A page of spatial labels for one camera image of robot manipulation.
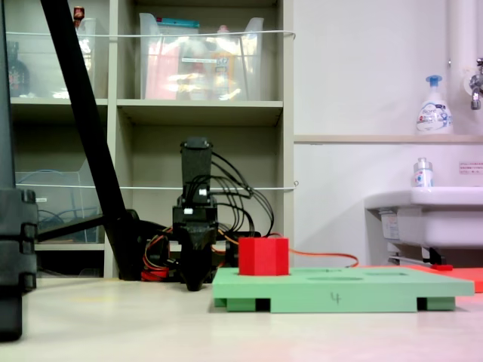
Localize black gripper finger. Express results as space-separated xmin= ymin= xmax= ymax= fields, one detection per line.
xmin=195 ymin=228 xmax=218 ymax=292
xmin=177 ymin=228 xmax=197 ymax=292

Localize white sink basin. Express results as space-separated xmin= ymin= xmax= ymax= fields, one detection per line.
xmin=364 ymin=186 xmax=483 ymax=250

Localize clear plastic file tray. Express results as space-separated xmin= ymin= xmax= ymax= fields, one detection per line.
xmin=14 ymin=158 xmax=105 ymax=244

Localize black motor block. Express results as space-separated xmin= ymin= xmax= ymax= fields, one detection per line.
xmin=225 ymin=233 xmax=242 ymax=269

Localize metal faucet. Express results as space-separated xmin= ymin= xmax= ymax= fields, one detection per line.
xmin=467 ymin=57 xmax=483 ymax=111

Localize black tripod leg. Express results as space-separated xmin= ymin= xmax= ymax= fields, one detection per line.
xmin=35 ymin=0 xmax=147 ymax=282

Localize metal sink support bracket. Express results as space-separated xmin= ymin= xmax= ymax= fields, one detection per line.
xmin=386 ymin=241 xmax=448 ymax=267

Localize small clear sanitizer bottle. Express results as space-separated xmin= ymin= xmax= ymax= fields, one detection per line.
xmin=412 ymin=157 xmax=434 ymax=189

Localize dark grey upright post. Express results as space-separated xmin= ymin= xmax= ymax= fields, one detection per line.
xmin=0 ymin=0 xmax=17 ymax=189

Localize yellow bottle with pink cap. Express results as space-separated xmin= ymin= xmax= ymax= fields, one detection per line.
xmin=210 ymin=24 xmax=238 ymax=100

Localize pink packet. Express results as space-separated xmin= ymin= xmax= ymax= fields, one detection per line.
xmin=145 ymin=43 xmax=181 ymax=100

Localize teal topped package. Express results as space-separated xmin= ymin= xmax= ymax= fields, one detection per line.
xmin=156 ymin=17 xmax=200 ymax=38

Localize green shape sorter board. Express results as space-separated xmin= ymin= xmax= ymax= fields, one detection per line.
xmin=212 ymin=266 xmax=475 ymax=314

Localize beige shelf unit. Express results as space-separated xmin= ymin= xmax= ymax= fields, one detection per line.
xmin=3 ymin=0 xmax=295 ymax=280

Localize notched black stack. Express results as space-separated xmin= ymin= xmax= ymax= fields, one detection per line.
xmin=0 ymin=188 xmax=38 ymax=342

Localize white blue soap pump bottle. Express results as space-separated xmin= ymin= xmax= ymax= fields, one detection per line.
xmin=416 ymin=74 xmax=454 ymax=136

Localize dark round bottle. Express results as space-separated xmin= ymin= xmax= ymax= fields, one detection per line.
xmin=6 ymin=41 xmax=30 ymax=98

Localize red octagonal pillar block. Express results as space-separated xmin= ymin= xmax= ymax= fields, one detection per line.
xmin=238 ymin=237 xmax=291 ymax=276

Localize clear plastic storage bin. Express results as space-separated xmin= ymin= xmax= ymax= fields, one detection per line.
xmin=138 ymin=13 xmax=265 ymax=101
xmin=5 ymin=17 xmax=97 ymax=100

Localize red orange wire loops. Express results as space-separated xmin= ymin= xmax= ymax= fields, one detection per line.
xmin=141 ymin=225 xmax=182 ymax=282

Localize flat orange red block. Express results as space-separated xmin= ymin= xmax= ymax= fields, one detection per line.
xmin=356 ymin=263 xmax=483 ymax=294

